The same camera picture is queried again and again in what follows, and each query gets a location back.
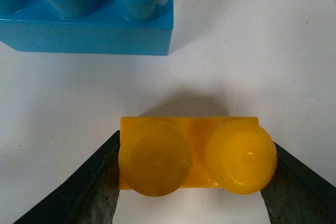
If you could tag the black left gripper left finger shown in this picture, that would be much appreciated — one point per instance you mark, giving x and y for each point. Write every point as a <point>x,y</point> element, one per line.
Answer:
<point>89,195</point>

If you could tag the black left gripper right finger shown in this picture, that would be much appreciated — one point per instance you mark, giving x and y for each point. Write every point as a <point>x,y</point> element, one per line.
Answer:
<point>297,194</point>

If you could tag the yellow two-stud block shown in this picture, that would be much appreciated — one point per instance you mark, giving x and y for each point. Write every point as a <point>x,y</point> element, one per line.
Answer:
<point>159,155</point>

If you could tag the blue studded block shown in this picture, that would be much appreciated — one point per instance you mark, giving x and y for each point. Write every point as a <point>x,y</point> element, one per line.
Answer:
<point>126,27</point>

